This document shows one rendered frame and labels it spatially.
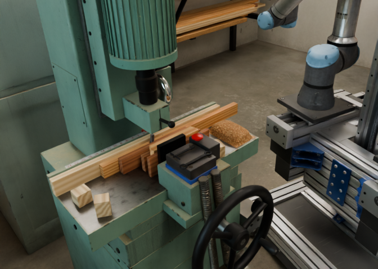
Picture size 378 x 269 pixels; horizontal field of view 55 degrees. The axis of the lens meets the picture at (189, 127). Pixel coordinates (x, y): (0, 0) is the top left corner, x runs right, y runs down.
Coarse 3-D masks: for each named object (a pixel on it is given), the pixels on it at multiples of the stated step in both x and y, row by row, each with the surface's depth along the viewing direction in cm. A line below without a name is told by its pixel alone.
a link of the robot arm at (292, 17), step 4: (296, 8) 159; (292, 12) 158; (296, 12) 160; (288, 16) 157; (292, 16) 159; (296, 16) 161; (288, 20) 158; (292, 20) 161; (296, 20) 163; (284, 24) 162; (288, 24) 161; (292, 24) 162
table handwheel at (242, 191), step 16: (240, 192) 86; (256, 192) 89; (224, 208) 83; (256, 208) 96; (272, 208) 98; (208, 224) 82; (224, 224) 94; (208, 240) 82; (224, 240) 92; (240, 240) 90; (256, 240) 102; (192, 256) 84
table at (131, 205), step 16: (208, 128) 122; (224, 144) 113; (256, 144) 117; (224, 160) 108; (240, 160) 114; (112, 176) 101; (128, 176) 101; (144, 176) 101; (96, 192) 96; (112, 192) 95; (128, 192) 95; (144, 192) 95; (160, 192) 95; (64, 208) 92; (80, 208) 91; (112, 208) 90; (128, 208) 90; (144, 208) 92; (160, 208) 97; (176, 208) 94; (80, 224) 86; (96, 224) 86; (112, 224) 87; (128, 224) 91; (192, 224) 92; (96, 240) 86
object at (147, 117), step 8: (128, 96) 106; (136, 96) 106; (128, 104) 104; (136, 104) 102; (152, 104) 101; (160, 104) 101; (168, 104) 101; (128, 112) 106; (136, 112) 102; (144, 112) 99; (152, 112) 98; (160, 112) 100; (168, 112) 102; (136, 120) 104; (144, 120) 101; (152, 120) 99; (168, 120) 103; (144, 128) 102; (152, 128) 100; (160, 128) 102
